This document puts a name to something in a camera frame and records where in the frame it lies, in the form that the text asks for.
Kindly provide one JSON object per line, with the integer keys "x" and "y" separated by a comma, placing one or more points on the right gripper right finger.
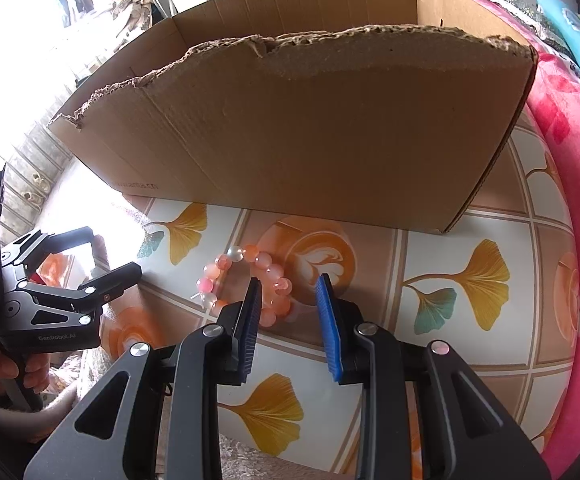
{"x": 424, "y": 398}

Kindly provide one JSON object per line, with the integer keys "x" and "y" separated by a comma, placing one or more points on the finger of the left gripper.
{"x": 40, "y": 317}
{"x": 21, "y": 258}

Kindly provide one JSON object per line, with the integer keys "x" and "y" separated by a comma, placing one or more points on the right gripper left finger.
{"x": 157, "y": 399}

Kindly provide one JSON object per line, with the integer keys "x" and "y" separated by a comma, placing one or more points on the left hand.
{"x": 36, "y": 376}

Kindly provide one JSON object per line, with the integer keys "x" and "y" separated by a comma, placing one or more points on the patterned tablecloth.
{"x": 501, "y": 289}

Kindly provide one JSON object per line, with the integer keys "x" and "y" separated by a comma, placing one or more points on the brown cardboard box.
{"x": 382, "y": 112}

